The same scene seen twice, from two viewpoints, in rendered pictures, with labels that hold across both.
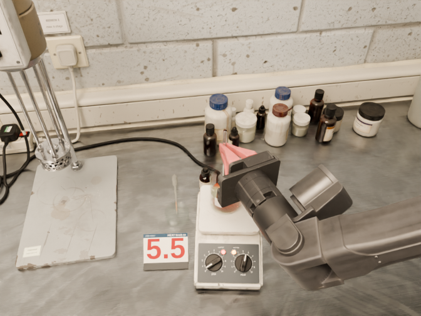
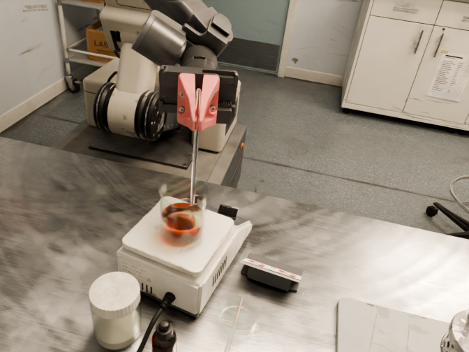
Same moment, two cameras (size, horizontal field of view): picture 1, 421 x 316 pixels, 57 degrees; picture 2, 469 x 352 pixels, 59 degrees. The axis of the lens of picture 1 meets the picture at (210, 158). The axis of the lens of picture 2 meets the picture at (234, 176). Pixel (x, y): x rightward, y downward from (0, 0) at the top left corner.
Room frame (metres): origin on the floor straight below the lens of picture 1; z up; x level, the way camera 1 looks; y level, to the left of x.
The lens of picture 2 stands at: (0.87, 0.16, 1.23)
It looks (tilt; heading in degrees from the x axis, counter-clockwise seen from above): 34 degrees down; 198
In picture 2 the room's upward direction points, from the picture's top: 7 degrees clockwise
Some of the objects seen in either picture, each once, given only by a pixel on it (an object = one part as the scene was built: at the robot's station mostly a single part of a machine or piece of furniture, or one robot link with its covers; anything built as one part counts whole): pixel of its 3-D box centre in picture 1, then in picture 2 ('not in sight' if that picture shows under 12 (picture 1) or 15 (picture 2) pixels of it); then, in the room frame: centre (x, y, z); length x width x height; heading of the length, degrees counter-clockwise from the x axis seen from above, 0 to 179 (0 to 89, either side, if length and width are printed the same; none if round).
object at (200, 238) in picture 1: (228, 231); (188, 243); (0.46, -0.04, 0.79); 0.22 x 0.13 x 0.08; 179
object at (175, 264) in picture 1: (165, 251); (272, 266); (0.43, 0.09, 0.77); 0.09 x 0.06 x 0.04; 92
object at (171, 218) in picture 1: (176, 214); (238, 316); (0.53, 0.07, 0.76); 0.06 x 0.06 x 0.02
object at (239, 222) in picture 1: (228, 208); (180, 232); (0.49, -0.04, 0.83); 0.12 x 0.12 x 0.01; 89
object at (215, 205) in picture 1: (225, 190); (182, 216); (0.50, -0.03, 0.88); 0.07 x 0.06 x 0.08; 14
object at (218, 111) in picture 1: (218, 118); not in sight; (0.80, -0.02, 0.81); 0.07 x 0.07 x 0.13
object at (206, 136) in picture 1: (210, 138); not in sight; (0.75, 0.00, 0.79); 0.04 x 0.04 x 0.09
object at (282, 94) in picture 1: (280, 108); not in sight; (0.86, -0.19, 0.81); 0.06 x 0.06 x 0.11
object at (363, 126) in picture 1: (368, 119); not in sight; (0.84, -0.43, 0.79); 0.07 x 0.07 x 0.07
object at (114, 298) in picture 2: not in sight; (116, 311); (0.61, -0.06, 0.79); 0.06 x 0.06 x 0.08
